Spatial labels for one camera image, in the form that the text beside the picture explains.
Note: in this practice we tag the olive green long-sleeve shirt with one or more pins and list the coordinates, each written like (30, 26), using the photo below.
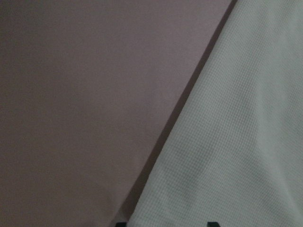
(235, 153)

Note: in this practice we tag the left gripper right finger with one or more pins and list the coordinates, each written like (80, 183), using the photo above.
(213, 224)

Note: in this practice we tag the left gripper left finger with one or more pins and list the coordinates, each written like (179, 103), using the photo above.
(121, 224)

